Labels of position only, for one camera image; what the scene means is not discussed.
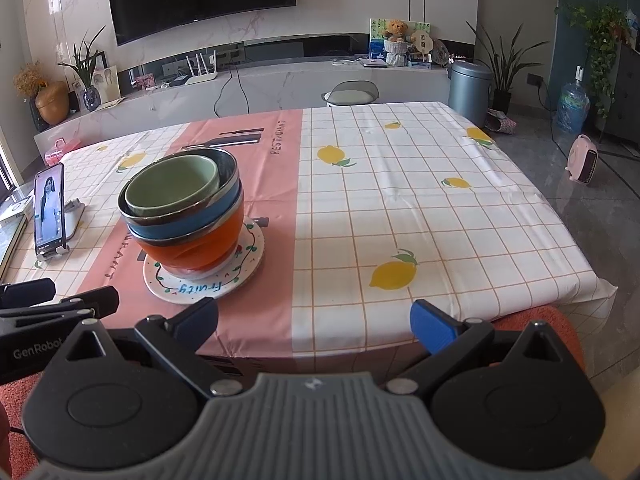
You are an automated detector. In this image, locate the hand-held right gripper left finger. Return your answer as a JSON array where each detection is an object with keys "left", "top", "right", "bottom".
[{"left": 62, "top": 302, "right": 243, "bottom": 401}]

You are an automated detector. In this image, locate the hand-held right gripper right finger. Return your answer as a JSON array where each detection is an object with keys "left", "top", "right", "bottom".
[{"left": 385, "top": 299, "right": 576, "bottom": 396}]

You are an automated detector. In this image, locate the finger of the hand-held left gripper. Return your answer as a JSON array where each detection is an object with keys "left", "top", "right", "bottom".
[
  {"left": 0, "top": 286, "right": 121, "bottom": 333},
  {"left": 0, "top": 278, "right": 57, "bottom": 309}
]

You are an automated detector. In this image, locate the small white saucer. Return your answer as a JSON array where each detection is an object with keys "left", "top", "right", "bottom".
[{"left": 165, "top": 260, "right": 226, "bottom": 281}]

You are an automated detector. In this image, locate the orange steel bowl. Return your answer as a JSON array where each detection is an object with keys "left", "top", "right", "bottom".
[{"left": 127, "top": 195, "right": 246, "bottom": 271}]

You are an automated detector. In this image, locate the white painted plate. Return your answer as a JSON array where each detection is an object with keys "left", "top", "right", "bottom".
[{"left": 142, "top": 215, "right": 266, "bottom": 305}]

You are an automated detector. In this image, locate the blue steel bowl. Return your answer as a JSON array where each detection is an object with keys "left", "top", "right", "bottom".
[{"left": 118, "top": 147, "right": 243, "bottom": 241}]

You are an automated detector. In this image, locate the green ceramic bowl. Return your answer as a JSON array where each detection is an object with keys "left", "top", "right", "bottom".
[{"left": 124, "top": 155, "right": 221, "bottom": 216}]

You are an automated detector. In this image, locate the black smartphone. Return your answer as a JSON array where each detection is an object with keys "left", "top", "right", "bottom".
[{"left": 34, "top": 162, "right": 66, "bottom": 256}]

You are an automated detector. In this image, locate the white phone stand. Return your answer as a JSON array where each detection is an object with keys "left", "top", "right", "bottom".
[{"left": 35, "top": 199, "right": 86, "bottom": 261}]

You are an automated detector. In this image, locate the pink placemat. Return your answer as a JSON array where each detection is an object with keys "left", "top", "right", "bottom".
[{"left": 65, "top": 108, "right": 303, "bottom": 361}]

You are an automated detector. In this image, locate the orange fuzzy chair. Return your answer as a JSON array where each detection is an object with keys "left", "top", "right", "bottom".
[{"left": 0, "top": 304, "right": 586, "bottom": 461}]

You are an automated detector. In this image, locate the lemon checkered tablecloth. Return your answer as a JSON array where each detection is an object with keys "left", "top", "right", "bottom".
[{"left": 0, "top": 101, "right": 618, "bottom": 361}]

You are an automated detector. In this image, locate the pink toolbox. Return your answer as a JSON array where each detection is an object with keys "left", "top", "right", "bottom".
[{"left": 44, "top": 137, "right": 82, "bottom": 167}]

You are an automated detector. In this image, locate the brown round vase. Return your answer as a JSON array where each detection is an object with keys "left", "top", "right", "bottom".
[{"left": 35, "top": 81, "right": 70, "bottom": 126}]

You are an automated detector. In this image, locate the blue glass vase with plant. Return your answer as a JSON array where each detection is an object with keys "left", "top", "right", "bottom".
[{"left": 56, "top": 25, "right": 108, "bottom": 112}]

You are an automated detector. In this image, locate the patterned floor bag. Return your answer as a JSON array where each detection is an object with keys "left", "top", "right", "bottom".
[{"left": 485, "top": 109, "right": 518, "bottom": 135}]

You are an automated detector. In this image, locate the pencil sketch picture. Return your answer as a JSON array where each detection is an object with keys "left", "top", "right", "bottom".
[{"left": 92, "top": 65, "right": 120, "bottom": 106}]

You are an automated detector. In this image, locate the pink space heater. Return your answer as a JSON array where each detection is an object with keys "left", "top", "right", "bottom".
[{"left": 565, "top": 134, "right": 599, "bottom": 185}]

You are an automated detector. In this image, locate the grey trash can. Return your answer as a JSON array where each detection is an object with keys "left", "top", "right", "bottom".
[{"left": 447, "top": 60, "right": 493, "bottom": 128}]

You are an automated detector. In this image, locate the potted snake plant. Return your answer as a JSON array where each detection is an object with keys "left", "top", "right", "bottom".
[{"left": 465, "top": 20, "right": 538, "bottom": 116}]

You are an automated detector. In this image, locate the white router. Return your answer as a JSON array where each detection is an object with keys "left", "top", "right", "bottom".
[{"left": 185, "top": 50, "right": 220, "bottom": 86}]

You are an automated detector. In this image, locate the grey stool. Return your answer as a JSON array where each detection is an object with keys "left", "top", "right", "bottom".
[{"left": 322, "top": 81, "right": 379, "bottom": 108}]

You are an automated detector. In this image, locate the marble television console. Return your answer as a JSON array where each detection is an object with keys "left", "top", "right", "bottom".
[{"left": 32, "top": 35, "right": 453, "bottom": 161}]

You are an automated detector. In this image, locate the blue water bottle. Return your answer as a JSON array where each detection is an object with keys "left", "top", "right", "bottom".
[{"left": 556, "top": 65, "right": 591, "bottom": 135}]

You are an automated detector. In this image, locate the round paper fan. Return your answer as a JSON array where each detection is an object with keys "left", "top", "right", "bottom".
[{"left": 411, "top": 27, "right": 433, "bottom": 57}]

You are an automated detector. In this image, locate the blue green painting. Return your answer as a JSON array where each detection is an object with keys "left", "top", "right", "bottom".
[{"left": 369, "top": 17, "right": 432, "bottom": 61}]

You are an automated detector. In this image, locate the dark grey cabinet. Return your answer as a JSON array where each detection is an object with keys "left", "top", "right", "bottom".
[{"left": 597, "top": 37, "right": 640, "bottom": 158}]

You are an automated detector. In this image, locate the brown teddy bear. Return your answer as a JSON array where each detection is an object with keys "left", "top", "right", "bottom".
[{"left": 382, "top": 19, "right": 412, "bottom": 67}]

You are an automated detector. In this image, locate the pothos plant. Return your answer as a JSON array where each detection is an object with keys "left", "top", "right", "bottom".
[{"left": 555, "top": 2, "right": 633, "bottom": 121}]

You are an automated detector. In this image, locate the black cable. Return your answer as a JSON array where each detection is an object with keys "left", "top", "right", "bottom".
[{"left": 214, "top": 67, "right": 251, "bottom": 118}]

